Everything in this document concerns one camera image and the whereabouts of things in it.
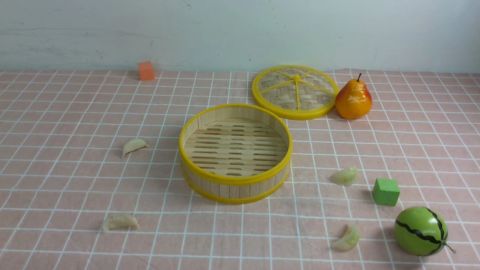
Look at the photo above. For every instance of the white dumpling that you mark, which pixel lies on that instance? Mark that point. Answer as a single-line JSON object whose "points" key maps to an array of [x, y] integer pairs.
{"points": [[133, 145], [119, 221]]}

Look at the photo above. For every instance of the yellow rimmed bamboo steamer tray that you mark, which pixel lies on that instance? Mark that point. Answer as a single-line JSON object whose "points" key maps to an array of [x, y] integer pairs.
{"points": [[235, 153]]}

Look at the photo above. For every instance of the green toy watermelon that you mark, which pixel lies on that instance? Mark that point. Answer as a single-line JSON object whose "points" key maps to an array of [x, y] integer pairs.
{"points": [[421, 231]]}

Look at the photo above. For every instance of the yellow rimmed bamboo steamer lid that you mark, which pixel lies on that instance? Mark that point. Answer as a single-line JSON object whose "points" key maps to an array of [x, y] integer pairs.
{"points": [[295, 92]]}

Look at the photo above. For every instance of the green foam cube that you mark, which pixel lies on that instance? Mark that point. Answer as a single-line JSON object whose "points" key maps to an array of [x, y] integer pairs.
{"points": [[386, 192]]}

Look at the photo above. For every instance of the green dumpling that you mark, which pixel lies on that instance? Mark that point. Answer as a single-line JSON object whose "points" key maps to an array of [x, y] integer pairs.
{"points": [[349, 240], [345, 177]]}

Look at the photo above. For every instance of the orange yellow toy pear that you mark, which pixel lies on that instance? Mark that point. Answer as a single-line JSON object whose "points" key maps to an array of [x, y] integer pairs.
{"points": [[353, 101]]}

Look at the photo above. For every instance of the orange foam cube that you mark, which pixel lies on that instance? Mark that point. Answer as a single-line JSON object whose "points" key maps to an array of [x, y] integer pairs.
{"points": [[146, 71]]}

